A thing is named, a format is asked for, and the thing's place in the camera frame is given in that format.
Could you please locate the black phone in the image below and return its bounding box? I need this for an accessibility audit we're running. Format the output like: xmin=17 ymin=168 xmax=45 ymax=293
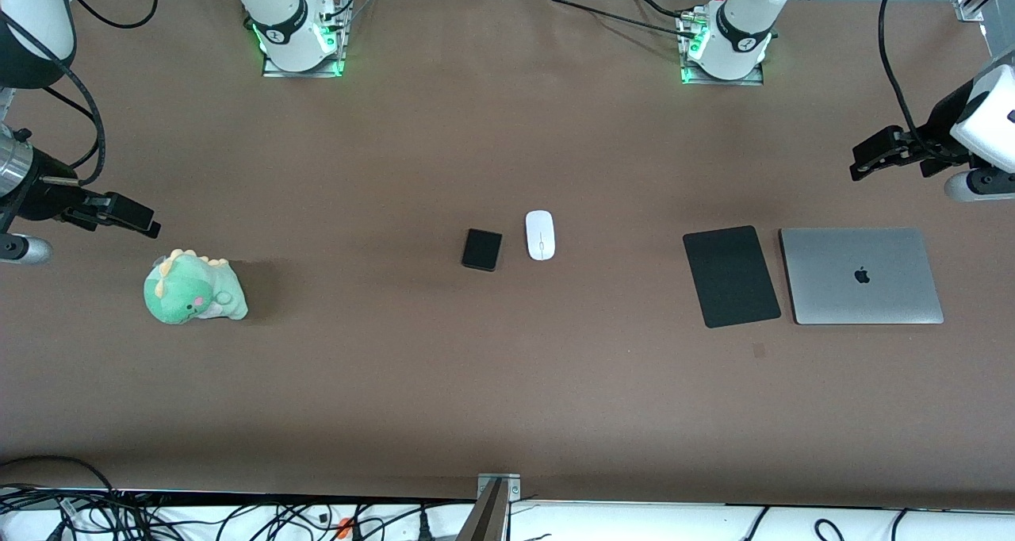
xmin=462 ymin=228 xmax=504 ymax=272

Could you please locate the white computer mouse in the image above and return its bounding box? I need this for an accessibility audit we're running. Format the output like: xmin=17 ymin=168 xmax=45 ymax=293
xmin=525 ymin=210 xmax=557 ymax=261

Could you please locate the black mouse pad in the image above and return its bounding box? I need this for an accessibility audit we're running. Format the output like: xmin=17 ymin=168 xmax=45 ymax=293
xmin=683 ymin=225 xmax=783 ymax=329

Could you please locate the green plush dinosaur toy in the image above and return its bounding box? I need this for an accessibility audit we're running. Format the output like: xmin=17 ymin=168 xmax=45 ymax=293
xmin=144 ymin=248 xmax=249 ymax=325

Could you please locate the grey closed laptop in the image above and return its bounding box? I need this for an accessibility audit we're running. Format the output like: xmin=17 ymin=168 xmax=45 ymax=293
xmin=779 ymin=227 xmax=945 ymax=325

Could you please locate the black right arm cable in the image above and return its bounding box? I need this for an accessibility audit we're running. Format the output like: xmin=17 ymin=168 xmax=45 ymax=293
xmin=0 ymin=10 xmax=107 ymax=187

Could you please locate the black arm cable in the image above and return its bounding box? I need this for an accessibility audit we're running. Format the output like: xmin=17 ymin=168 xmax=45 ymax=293
xmin=0 ymin=10 xmax=107 ymax=187
xmin=877 ymin=0 xmax=964 ymax=166

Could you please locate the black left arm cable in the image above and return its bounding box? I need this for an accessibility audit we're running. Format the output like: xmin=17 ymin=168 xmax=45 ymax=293
xmin=877 ymin=0 xmax=964 ymax=166

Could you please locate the black looping cable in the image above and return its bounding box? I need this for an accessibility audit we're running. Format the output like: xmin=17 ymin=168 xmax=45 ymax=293
xmin=66 ymin=0 xmax=160 ymax=31

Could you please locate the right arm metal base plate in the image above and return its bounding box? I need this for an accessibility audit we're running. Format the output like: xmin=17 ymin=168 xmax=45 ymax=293
xmin=262 ymin=17 xmax=347 ymax=79

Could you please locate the black floor cable loop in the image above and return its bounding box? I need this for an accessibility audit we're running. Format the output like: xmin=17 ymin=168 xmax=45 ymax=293
xmin=0 ymin=455 xmax=120 ymax=512

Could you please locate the thick black base cable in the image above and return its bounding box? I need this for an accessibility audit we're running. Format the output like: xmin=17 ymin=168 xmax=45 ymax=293
xmin=547 ymin=0 xmax=703 ymax=39

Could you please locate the dark camera mount post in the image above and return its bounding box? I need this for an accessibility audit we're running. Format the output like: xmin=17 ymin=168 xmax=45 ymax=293
xmin=455 ymin=478 xmax=510 ymax=541

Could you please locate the metal table edge bracket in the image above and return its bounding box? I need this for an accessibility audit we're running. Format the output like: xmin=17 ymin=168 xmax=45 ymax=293
xmin=477 ymin=473 xmax=523 ymax=504

